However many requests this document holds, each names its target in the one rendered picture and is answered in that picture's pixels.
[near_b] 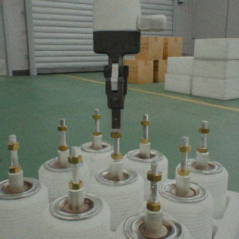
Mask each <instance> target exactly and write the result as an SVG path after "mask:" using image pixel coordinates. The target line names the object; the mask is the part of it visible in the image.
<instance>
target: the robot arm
mask: <svg viewBox="0 0 239 239"><path fill-rule="evenodd" d="M92 23H93V52H94V53H96V54H106V55H108V65H105V66H104V77H105V94H106V95H107V106H108V108H109V109H110V110H109V129H110V131H111V132H122V131H123V109H124V107H125V101H124V100H125V95H126V94H127V90H128V76H129V65H124V56H125V55H126V54H138V53H139V52H140V45H141V31H149V32H159V31H164V30H166V17H165V15H162V14H158V15H151V16H147V17H142V16H141V7H140V0H94V2H93V11H92Z"/></svg>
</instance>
